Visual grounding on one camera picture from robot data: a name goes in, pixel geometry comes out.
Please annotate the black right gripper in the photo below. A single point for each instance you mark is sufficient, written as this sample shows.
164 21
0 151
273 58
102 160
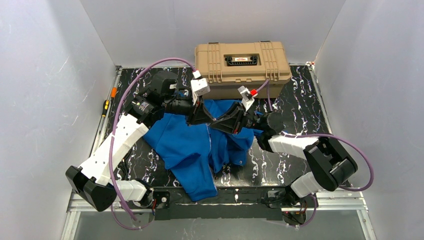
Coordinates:
238 118

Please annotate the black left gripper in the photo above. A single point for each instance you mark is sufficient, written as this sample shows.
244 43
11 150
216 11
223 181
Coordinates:
195 110

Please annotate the blue zip jacket white lining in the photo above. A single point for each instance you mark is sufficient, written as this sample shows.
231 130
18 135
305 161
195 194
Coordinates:
195 153

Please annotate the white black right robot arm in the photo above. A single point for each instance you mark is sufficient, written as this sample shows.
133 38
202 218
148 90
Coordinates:
329 162

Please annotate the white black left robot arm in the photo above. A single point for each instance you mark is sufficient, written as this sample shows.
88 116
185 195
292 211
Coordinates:
94 179

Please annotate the tan plastic toolbox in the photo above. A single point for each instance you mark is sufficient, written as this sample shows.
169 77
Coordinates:
261 65

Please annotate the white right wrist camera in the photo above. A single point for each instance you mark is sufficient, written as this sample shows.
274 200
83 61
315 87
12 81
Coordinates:
247 97

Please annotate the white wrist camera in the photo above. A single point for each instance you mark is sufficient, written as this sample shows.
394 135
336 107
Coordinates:
247 97
199 87

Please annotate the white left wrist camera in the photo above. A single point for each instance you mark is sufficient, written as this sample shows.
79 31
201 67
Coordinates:
199 87

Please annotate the orange handled screwdriver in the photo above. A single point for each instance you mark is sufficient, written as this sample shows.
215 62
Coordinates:
113 92

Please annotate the yellow black handled screwdriver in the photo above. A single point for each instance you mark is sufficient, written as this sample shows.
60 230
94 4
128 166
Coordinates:
105 108

